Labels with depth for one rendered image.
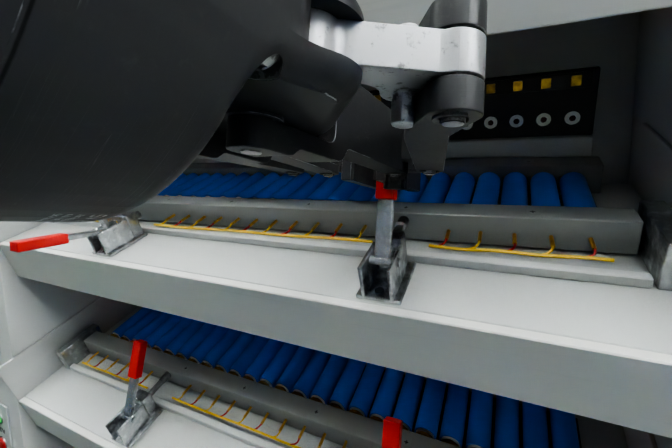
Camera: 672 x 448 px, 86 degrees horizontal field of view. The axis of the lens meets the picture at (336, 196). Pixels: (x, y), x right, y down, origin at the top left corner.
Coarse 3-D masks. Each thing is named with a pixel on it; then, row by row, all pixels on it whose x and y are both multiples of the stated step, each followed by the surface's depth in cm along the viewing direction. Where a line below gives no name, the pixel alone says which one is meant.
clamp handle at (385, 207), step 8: (376, 184) 22; (376, 192) 22; (384, 192) 22; (392, 192) 22; (384, 200) 22; (392, 200) 22; (384, 208) 22; (392, 208) 22; (384, 216) 22; (392, 216) 22; (376, 224) 22; (384, 224) 22; (392, 224) 22; (376, 232) 22; (384, 232) 22; (392, 232) 22; (376, 240) 22; (384, 240) 22; (376, 248) 22; (384, 248) 22; (392, 248) 22; (376, 256) 22; (384, 256) 22; (392, 256) 22
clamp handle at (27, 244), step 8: (104, 224) 33; (80, 232) 31; (88, 232) 31; (96, 232) 32; (16, 240) 27; (24, 240) 27; (32, 240) 28; (40, 240) 28; (48, 240) 28; (56, 240) 29; (64, 240) 29; (16, 248) 27; (24, 248) 27; (32, 248) 28
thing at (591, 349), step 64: (640, 192) 27; (64, 256) 34; (128, 256) 32; (192, 256) 30; (256, 256) 28; (320, 256) 27; (512, 256) 23; (640, 256) 21; (256, 320) 26; (320, 320) 23; (384, 320) 20; (448, 320) 19; (512, 320) 18; (576, 320) 18; (640, 320) 17; (512, 384) 19; (576, 384) 17; (640, 384) 16
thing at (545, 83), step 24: (552, 72) 29; (576, 72) 28; (504, 96) 31; (528, 96) 30; (552, 96) 29; (576, 96) 29; (480, 120) 32; (504, 120) 32; (528, 120) 31; (552, 120) 30
